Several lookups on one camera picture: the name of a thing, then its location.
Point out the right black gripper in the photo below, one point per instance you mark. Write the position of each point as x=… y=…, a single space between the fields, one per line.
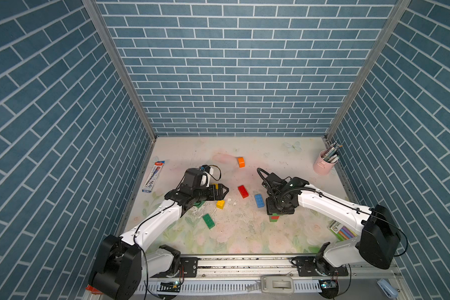
x=270 y=209

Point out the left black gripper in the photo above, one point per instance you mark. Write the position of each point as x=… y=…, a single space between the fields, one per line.
x=219 y=197

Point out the light blue long lego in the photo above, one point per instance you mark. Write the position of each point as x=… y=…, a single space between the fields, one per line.
x=260 y=203

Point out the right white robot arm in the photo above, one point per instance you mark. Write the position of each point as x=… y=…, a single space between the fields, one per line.
x=377 y=236

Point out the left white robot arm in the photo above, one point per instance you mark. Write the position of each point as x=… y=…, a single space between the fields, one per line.
x=121 y=262

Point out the yellow square lego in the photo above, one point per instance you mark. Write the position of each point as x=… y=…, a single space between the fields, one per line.
x=221 y=204

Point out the red long lego brick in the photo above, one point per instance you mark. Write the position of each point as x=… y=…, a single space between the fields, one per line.
x=243 y=191

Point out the orange half-round lego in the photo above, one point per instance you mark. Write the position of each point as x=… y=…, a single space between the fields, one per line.
x=241 y=162

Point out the pink pen cup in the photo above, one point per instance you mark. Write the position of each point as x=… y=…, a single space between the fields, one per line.
x=322 y=167

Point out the pen package box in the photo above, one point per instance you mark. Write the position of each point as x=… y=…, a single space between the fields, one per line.
x=150 y=182

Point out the pens in cup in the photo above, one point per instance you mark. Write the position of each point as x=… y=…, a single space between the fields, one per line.
x=331 y=154

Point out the coloured marker pack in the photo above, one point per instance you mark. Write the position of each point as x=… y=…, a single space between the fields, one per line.
x=341 y=232

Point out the light blue object corner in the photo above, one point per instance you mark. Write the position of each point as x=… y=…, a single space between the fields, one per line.
x=389 y=291

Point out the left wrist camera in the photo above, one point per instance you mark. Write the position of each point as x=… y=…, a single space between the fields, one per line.
x=206 y=175

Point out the grey clamp handle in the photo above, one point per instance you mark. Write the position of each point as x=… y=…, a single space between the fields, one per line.
x=280 y=285

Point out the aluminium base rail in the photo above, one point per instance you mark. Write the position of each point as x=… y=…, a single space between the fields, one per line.
x=229 y=275

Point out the red tool on rail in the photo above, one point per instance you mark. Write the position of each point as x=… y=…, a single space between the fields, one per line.
x=93 y=290

